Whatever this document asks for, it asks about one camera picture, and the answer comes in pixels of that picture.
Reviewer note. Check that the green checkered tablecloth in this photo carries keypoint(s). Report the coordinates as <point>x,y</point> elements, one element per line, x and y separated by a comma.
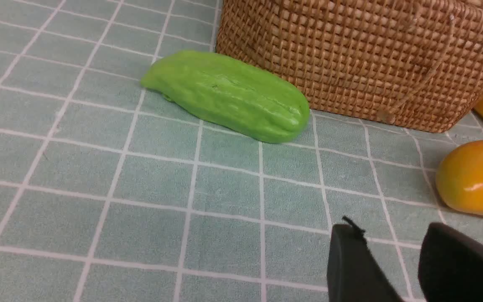
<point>110,193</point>

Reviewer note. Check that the woven wicker basket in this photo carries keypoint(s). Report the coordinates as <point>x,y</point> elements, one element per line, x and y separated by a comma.
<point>410,63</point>

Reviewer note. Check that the green toy cucumber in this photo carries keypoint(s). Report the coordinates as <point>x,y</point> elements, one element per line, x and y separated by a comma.
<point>230,93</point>

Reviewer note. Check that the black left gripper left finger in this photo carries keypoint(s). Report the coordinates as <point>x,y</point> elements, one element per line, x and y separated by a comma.
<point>353,274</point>

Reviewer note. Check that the orange yellow toy mango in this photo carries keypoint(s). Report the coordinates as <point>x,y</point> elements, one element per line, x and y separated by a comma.
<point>459,178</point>

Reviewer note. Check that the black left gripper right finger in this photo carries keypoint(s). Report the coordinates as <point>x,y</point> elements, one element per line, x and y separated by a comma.
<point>450,266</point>

